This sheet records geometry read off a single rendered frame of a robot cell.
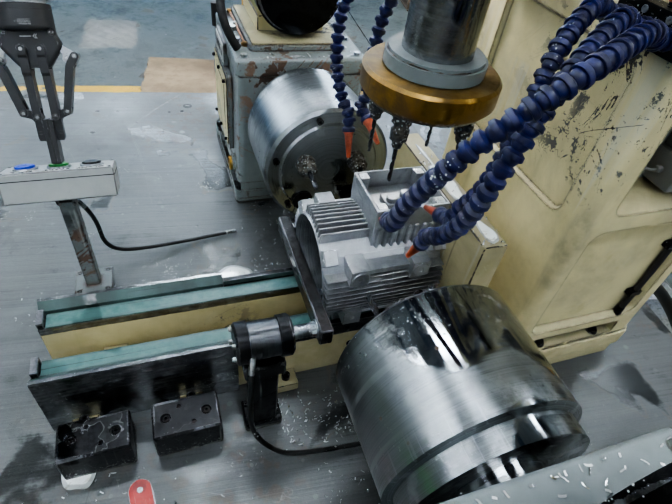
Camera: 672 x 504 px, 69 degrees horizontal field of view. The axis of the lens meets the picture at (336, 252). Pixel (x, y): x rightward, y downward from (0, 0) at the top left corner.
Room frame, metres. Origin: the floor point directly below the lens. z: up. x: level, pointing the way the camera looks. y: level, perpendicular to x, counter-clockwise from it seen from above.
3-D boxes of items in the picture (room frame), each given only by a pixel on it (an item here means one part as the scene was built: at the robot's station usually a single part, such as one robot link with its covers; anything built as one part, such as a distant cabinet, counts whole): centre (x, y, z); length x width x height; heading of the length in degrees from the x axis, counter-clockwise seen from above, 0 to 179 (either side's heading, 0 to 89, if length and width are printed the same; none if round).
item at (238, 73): (1.15, 0.20, 0.99); 0.35 x 0.31 x 0.37; 25
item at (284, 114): (0.93, 0.10, 1.04); 0.37 x 0.25 x 0.25; 25
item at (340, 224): (0.61, -0.05, 1.01); 0.20 x 0.19 x 0.19; 115
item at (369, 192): (0.62, -0.08, 1.11); 0.12 x 0.11 x 0.07; 115
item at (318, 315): (0.53, 0.05, 1.01); 0.26 x 0.04 x 0.03; 25
